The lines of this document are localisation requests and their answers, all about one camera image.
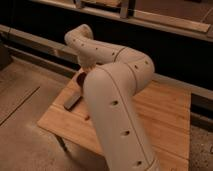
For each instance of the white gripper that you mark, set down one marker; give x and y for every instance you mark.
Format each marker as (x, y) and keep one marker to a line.
(86, 63)

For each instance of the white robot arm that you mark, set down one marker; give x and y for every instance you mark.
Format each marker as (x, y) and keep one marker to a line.
(114, 74)

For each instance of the metal table leg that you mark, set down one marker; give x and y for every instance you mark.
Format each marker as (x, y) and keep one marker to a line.
(62, 143)

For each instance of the small grey block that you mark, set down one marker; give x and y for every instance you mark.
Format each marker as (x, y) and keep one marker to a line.
(71, 101)

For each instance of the dark red ceramic bowl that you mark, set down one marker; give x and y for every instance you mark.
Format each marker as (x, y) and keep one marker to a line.
(80, 79)

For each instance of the wooden shelf rail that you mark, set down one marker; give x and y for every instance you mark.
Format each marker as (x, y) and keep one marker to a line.
(184, 27)

